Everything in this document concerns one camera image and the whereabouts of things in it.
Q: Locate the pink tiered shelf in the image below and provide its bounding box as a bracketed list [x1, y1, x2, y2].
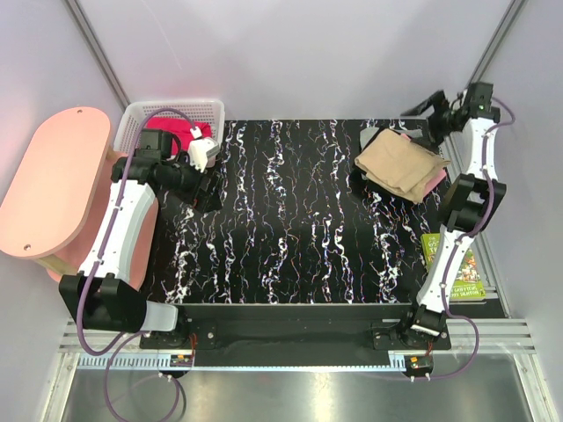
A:
[1, 107, 158, 289]

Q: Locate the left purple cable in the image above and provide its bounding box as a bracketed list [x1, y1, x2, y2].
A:
[77, 107, 201, 418]

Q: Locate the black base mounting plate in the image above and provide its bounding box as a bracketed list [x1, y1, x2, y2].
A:
[136, 304, 450, 370]

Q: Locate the black folded t shirt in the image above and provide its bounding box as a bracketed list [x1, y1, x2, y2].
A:
[349, 127, 441, 194]

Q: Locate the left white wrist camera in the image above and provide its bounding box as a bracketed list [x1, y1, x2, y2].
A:
[187, 127, 221, 172]

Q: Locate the green treehouse book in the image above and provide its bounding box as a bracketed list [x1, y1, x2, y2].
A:
[417, 231, 486, 305]

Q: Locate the white plastic basket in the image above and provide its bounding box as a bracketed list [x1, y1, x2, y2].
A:
[113, 100, 227, 171]

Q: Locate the magenta t shirt in basket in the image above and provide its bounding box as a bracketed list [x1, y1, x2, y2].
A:
[146, 117, 213, 156]

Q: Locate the beige t shirt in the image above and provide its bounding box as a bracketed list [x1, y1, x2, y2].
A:
[354, 129, 452, 204]

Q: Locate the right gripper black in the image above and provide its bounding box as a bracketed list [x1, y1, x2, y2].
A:
[399, 90, 457, 150]

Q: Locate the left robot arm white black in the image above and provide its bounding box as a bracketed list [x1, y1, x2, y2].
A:
[59, 128, 221, 348]

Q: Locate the pink folded t shirt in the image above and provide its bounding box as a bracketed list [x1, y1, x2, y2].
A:
[398, 135, 449, 198]

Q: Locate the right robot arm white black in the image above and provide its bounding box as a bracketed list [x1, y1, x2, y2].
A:
[396, 82, 507, 349]

